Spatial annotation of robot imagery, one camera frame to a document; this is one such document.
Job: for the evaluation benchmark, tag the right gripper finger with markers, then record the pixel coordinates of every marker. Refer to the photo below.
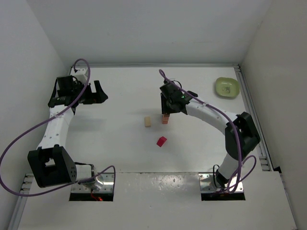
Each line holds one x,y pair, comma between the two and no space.
176,109
163,104

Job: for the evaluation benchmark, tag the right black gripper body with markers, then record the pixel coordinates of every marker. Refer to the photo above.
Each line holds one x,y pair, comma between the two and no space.
164,105

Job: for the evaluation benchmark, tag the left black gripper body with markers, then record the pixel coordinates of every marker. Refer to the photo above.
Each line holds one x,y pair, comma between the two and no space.
90,92

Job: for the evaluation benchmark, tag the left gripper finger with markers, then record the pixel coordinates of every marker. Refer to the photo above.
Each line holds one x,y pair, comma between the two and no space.
88,101
99,96

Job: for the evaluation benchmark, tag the natural wood long block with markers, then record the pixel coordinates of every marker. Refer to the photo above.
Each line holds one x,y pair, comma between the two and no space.
147,121

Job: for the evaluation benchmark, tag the magenta roof block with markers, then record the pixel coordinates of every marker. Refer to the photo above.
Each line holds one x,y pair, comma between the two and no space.
161,141

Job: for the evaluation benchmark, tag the green plastic bowl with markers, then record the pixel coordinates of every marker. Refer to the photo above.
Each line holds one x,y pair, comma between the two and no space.
227,88

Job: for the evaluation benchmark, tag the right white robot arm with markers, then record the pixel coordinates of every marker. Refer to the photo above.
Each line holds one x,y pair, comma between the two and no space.
240,134

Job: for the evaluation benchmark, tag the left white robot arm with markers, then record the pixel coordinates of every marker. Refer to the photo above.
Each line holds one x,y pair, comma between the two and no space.
50,162

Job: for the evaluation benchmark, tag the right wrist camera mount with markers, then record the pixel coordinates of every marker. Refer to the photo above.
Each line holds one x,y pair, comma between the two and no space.
174,80

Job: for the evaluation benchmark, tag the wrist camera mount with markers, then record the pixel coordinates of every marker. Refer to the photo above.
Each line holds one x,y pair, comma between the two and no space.
80,73
174,80

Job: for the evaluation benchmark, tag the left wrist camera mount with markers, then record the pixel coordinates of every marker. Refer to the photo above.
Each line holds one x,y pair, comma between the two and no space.
80,73

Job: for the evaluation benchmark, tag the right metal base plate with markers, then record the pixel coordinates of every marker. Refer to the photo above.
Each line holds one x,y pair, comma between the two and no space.
207,185

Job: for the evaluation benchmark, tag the metal base plate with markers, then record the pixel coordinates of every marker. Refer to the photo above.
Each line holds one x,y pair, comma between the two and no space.
207,185
102,184

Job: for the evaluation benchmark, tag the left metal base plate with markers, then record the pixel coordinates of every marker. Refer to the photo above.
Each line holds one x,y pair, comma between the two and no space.
102,184

